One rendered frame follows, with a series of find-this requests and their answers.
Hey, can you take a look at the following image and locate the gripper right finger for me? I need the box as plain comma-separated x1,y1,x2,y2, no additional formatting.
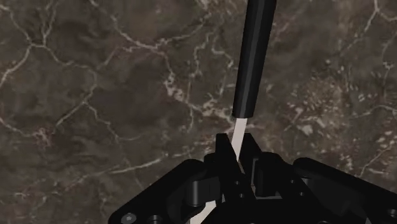
238,132,397,224

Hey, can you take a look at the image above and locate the black-handled knife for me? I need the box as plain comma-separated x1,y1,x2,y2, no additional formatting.
190,0,277,224

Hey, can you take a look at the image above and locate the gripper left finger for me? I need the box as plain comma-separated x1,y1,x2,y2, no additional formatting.
108,133,246,224

